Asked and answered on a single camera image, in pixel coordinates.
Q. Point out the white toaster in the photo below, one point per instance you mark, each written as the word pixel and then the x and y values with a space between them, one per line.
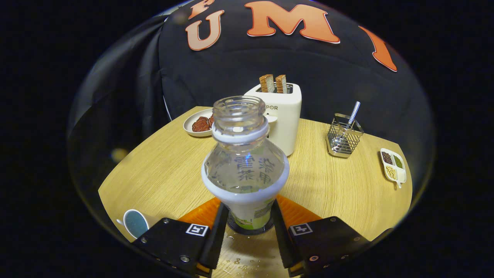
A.
pixel 287 123

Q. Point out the white cup blue inside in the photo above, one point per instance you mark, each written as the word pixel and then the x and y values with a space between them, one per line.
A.
pixel 136 223

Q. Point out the white divided bean dish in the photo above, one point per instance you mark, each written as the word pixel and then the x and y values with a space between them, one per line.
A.
pixel 401 173

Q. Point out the clear plastic juice bottle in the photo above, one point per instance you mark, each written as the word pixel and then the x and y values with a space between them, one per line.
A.
pixel 245 173

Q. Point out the dark brown round coaster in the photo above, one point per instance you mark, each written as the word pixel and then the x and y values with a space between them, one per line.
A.
pixel 230 227

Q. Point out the red meat piece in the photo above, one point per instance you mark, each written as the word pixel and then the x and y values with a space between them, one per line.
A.
pixel 211 120
pixel 200 124

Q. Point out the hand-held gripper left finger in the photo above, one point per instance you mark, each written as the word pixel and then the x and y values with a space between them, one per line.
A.
pixel 173 241

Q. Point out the wooden table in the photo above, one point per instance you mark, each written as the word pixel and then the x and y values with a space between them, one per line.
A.
pixel 332 185

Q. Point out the small beige plate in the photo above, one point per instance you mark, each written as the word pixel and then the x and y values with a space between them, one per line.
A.
pixel 189 125

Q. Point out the metal spoon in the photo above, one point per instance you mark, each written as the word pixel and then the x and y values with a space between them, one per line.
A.
pixel 354 112

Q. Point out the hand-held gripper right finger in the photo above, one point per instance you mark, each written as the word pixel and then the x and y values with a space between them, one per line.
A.
pixel 328 241

